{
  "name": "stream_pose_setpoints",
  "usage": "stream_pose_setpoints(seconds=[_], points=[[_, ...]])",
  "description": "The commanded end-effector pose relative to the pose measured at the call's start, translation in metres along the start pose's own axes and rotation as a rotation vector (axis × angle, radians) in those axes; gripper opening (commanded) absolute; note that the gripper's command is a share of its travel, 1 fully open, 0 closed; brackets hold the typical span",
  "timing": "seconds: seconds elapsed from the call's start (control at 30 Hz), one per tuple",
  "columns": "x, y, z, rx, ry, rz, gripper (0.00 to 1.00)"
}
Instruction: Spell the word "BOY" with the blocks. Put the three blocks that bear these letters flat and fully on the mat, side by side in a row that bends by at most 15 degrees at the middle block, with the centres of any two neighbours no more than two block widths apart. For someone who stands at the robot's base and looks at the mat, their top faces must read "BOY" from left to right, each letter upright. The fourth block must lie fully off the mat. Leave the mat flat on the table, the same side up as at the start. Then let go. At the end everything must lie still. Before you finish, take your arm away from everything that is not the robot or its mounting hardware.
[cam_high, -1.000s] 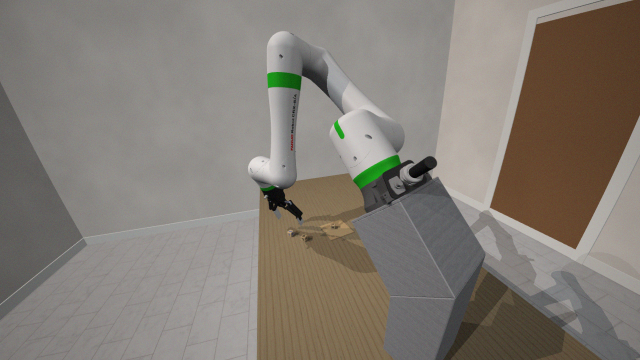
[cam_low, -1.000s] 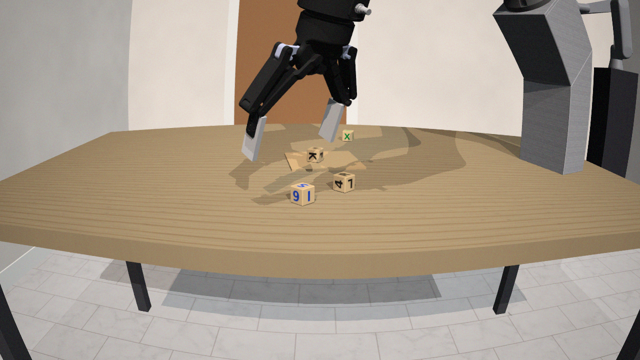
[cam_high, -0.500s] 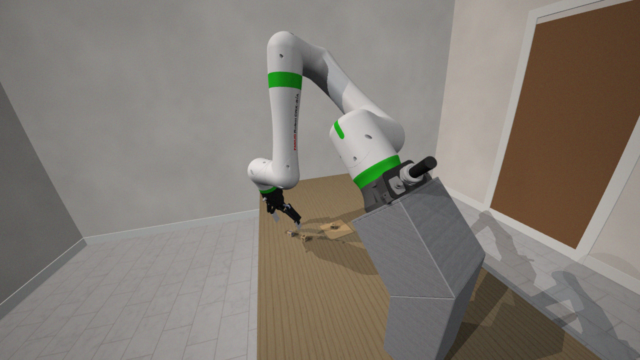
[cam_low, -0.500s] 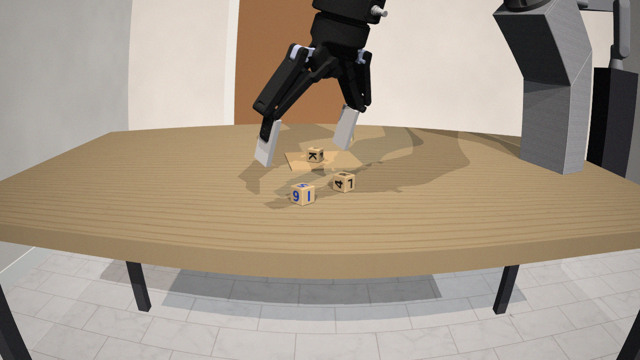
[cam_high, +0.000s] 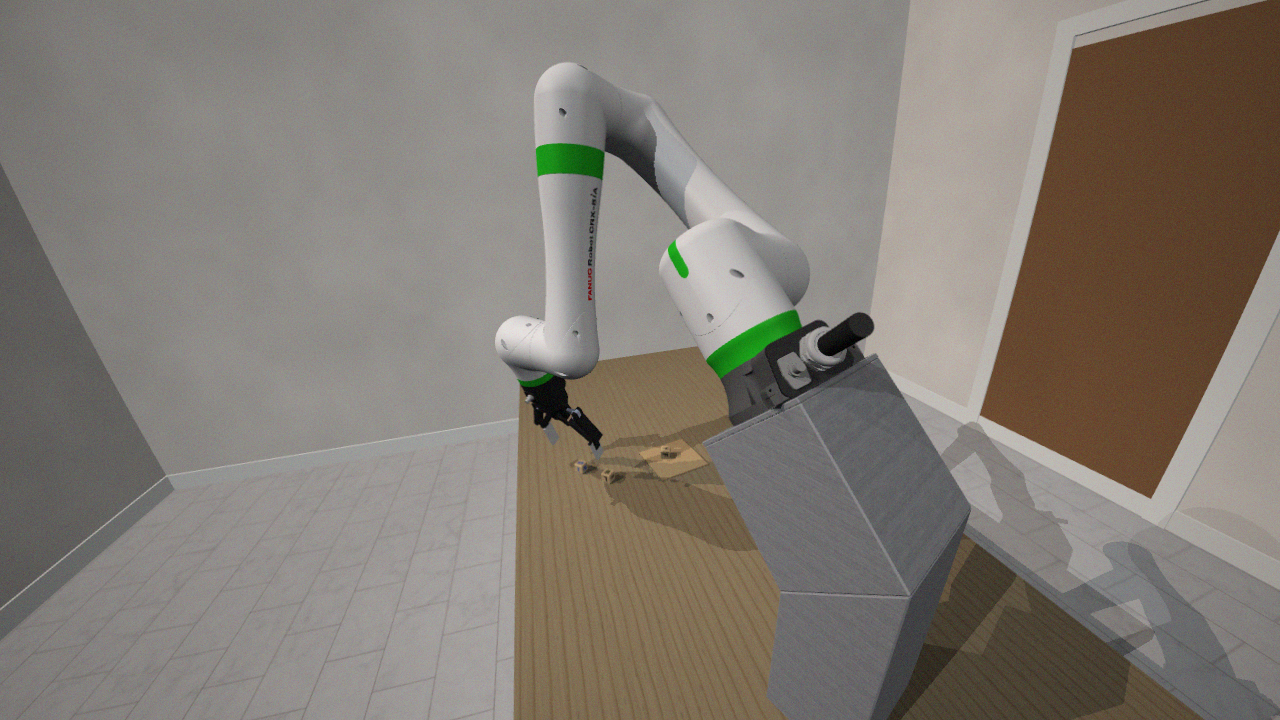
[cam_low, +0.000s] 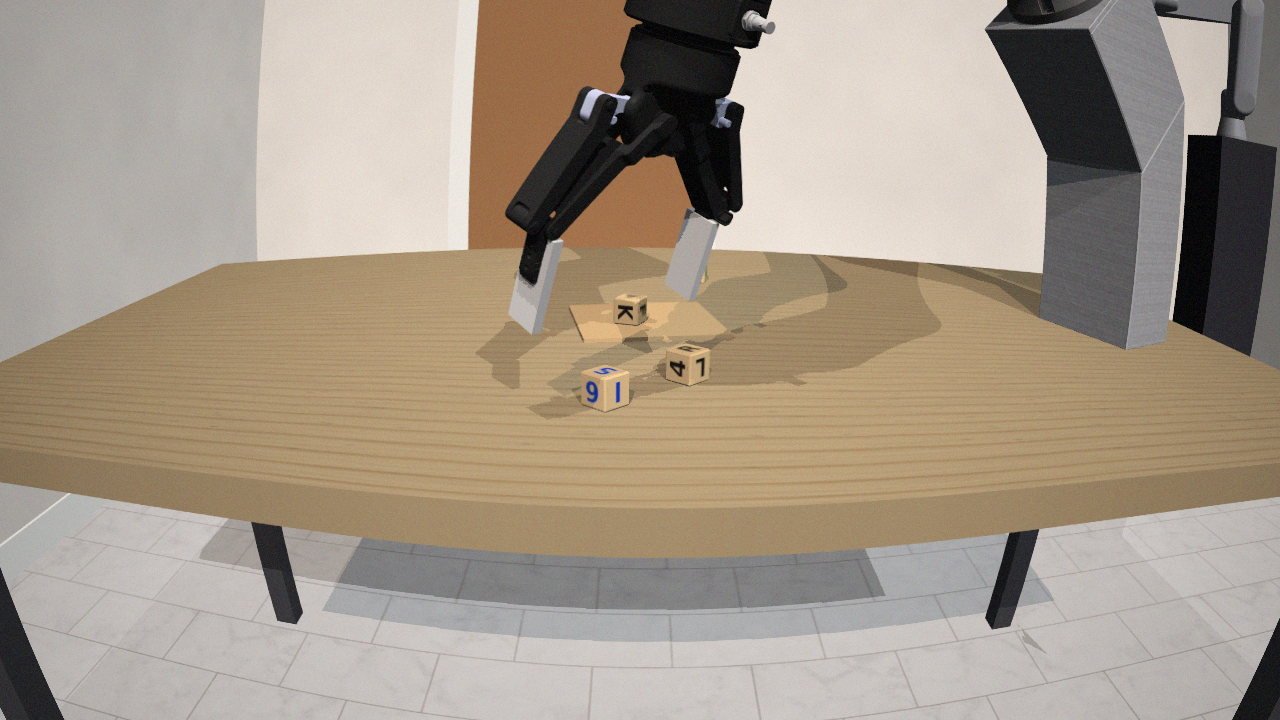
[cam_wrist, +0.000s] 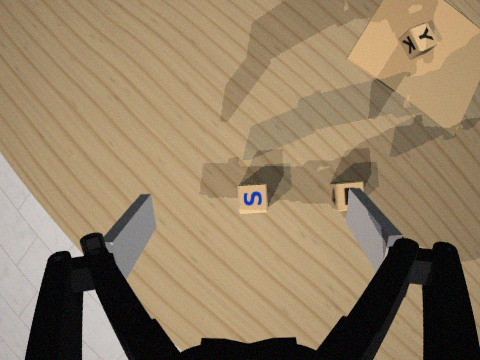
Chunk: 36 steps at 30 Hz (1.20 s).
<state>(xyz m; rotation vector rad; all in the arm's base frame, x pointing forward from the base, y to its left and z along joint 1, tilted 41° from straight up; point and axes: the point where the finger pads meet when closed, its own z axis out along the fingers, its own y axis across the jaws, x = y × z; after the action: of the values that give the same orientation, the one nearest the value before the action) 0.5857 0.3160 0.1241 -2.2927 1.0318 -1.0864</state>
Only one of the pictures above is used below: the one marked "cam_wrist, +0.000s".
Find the wooden letter block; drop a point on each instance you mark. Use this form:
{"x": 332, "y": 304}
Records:
{"x": 252, "y": 198}
{"x": 418, "y": 40}
{"x": 339, "y": 193}

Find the tan square mat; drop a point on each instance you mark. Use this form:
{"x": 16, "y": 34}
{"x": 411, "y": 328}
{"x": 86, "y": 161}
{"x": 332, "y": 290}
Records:
{"x": 440, "y": 83}

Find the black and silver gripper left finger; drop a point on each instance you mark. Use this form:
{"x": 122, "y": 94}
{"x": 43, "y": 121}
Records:
{"x": 56, "y": 330}

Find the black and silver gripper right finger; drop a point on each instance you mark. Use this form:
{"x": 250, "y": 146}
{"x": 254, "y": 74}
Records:
{"x": 449, "y": 330}

